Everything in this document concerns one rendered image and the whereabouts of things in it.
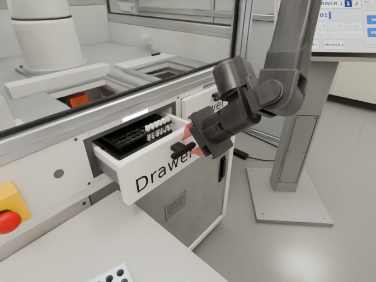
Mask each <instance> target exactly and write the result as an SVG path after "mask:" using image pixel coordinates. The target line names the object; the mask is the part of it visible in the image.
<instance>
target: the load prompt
mask: <svg viewBox="0 0 376 282"><path fill-rule="evenodd" d="M321 8H326V9H362V4H361V0H322V3H321Z"/></svg>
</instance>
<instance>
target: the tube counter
mask: <svg viewBox="0 0 376 282"><path fill-rule="evenodd" d="M319 19H320V20H363V17H362V11H319Z"/></svg>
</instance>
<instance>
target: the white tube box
mask: <svg viewBox="0 0 376 282"><path fill-rule="evenodd" d="M88 282H133V280H132V278H131V276H130V273H129V270H128V268H127V266H126V264H125V262H123V263H122V264H120V265H118V266H116V267H114V268H113V269H111V270H109V271H107V272H105V273H103V274H101V275H100V276H98V277H96V278H94V279H92V280H90V281H88Z"/></svg>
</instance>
